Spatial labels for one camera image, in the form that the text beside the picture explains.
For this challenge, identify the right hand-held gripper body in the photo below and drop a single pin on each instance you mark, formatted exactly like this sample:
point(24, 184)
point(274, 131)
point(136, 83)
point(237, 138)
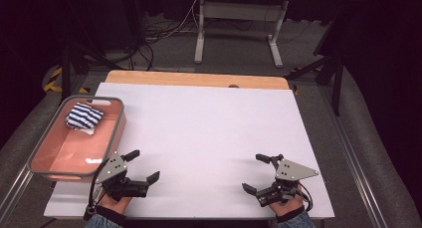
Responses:
point(292, 171)

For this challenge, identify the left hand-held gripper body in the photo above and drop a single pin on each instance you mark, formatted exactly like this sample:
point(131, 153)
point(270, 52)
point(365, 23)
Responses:
point(114, 168)

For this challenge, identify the person's left hand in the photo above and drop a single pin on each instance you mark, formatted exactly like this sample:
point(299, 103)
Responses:
point(113, 204)

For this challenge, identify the person's right hand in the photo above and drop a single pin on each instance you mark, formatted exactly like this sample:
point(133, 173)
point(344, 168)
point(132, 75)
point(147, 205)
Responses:
point(285, 207)

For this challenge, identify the pink basin with grey rim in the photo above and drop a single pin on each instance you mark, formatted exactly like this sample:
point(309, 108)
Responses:
point(73, 148)

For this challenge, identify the blue white striped cloth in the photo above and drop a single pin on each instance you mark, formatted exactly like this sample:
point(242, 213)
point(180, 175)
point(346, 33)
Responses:
point(83, 116)

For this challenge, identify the white table mat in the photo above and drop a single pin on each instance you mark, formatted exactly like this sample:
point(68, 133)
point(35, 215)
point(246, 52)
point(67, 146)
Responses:
point(205, 138)

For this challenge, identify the black metal stand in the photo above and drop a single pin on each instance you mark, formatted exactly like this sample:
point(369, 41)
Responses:
point(331, 72)
point(66, 72)

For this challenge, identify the yellow black hazard tape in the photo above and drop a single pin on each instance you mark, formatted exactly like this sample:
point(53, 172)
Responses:
point(53, 82)

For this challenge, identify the aluminium floor rail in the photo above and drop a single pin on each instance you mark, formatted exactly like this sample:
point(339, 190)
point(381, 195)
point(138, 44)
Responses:
point(355, 155)
point(13, 196)

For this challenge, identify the white metal desk frame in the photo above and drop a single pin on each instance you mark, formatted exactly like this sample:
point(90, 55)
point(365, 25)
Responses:
point(239, 12)

